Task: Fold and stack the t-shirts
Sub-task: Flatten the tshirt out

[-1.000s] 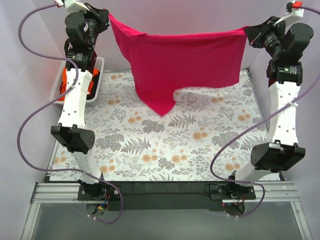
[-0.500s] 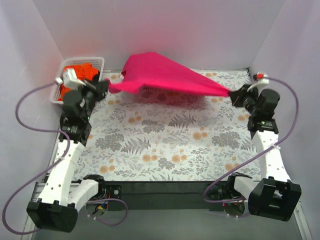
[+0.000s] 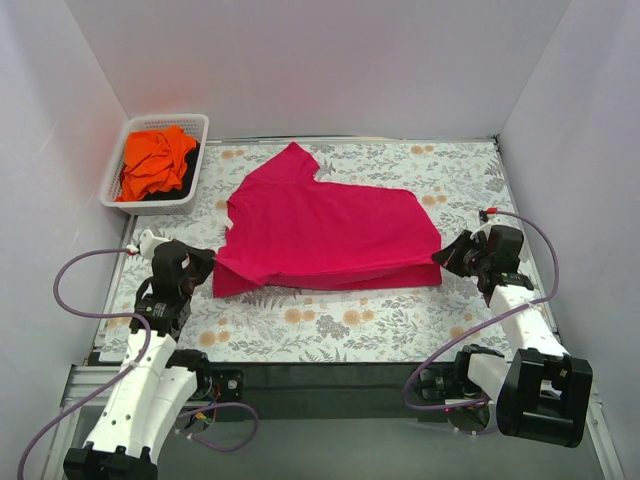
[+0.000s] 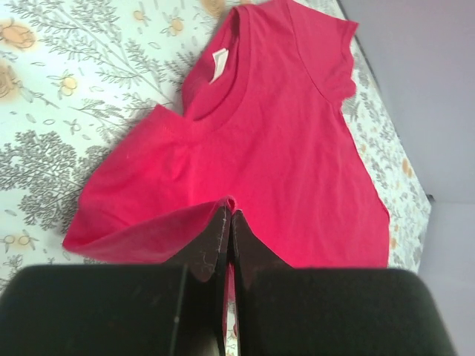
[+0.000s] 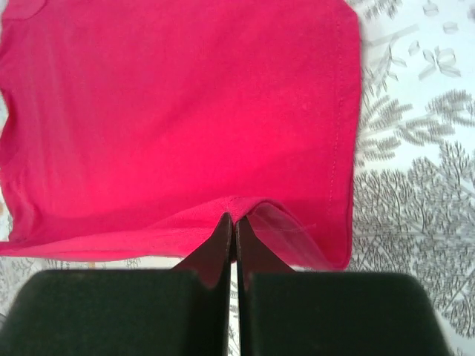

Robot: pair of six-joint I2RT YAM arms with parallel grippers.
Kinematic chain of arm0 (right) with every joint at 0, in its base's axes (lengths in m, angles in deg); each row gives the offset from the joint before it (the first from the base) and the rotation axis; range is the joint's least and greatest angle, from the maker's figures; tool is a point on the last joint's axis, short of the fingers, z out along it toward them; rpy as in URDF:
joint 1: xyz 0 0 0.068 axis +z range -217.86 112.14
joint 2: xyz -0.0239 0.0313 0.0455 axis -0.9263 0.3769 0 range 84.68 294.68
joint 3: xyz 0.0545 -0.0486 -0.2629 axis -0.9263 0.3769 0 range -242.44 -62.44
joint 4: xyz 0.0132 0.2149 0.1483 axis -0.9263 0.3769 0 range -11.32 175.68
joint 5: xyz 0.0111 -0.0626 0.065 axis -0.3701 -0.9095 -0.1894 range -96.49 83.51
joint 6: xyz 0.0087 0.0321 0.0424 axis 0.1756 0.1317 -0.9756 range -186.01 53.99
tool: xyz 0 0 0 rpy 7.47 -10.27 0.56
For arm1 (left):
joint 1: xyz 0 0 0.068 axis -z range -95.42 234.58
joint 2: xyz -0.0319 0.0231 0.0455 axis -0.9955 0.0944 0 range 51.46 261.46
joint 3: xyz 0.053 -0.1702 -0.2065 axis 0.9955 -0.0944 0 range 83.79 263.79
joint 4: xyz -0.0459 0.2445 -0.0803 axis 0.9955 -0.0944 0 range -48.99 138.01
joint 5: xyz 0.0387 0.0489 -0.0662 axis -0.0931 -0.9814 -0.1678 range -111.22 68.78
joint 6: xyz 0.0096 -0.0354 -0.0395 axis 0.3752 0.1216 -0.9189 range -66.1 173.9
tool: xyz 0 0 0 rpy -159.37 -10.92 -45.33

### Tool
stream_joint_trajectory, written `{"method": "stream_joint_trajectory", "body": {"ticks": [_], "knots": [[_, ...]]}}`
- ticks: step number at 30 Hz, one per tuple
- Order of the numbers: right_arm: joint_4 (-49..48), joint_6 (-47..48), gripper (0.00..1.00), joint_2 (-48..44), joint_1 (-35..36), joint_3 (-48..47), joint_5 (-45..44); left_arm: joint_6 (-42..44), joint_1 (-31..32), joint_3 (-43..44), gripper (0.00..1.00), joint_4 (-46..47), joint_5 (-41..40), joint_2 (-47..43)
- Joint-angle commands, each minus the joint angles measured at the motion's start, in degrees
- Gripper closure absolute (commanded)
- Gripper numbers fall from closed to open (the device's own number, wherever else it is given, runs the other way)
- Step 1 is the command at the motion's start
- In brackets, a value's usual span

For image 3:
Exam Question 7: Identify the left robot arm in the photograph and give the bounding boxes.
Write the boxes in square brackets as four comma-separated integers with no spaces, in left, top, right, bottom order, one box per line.
[63,240,215,479]

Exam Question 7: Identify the purple cable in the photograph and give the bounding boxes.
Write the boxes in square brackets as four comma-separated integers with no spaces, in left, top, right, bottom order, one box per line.
[17,247,260,480]
[402,208,561,436]

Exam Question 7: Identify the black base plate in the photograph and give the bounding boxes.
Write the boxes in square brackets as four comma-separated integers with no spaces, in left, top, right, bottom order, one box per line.
[205,362,446,423]

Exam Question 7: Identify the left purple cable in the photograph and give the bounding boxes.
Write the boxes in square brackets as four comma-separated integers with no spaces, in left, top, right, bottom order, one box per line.
[17,247,260,480]

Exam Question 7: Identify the magenta t shirt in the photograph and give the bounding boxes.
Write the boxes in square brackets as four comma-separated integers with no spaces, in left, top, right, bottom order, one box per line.
[212,143,442,298]

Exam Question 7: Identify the orange t shirt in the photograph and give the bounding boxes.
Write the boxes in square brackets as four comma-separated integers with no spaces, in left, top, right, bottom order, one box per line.
[116,125,198,202]

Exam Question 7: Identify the aluminium frame rail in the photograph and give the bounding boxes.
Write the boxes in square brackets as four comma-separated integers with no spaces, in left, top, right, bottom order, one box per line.
[61,356,625,479]

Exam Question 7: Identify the black t shirt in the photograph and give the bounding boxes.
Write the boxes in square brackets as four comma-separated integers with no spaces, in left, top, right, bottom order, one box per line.
[143,143,201,201]

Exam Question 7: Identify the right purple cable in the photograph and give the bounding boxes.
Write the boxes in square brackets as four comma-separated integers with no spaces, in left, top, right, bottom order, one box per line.
[402,208,561,436]

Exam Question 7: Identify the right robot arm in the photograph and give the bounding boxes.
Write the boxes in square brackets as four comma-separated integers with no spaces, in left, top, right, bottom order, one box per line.
[413,225,593,448]

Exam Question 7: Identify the white plastic laundry basket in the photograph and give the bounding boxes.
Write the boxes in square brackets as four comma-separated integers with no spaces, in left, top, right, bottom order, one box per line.
[101,114,209,216]

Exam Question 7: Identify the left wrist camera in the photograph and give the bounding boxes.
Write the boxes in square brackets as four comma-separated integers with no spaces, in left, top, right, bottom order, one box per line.
[125,229,169,260]

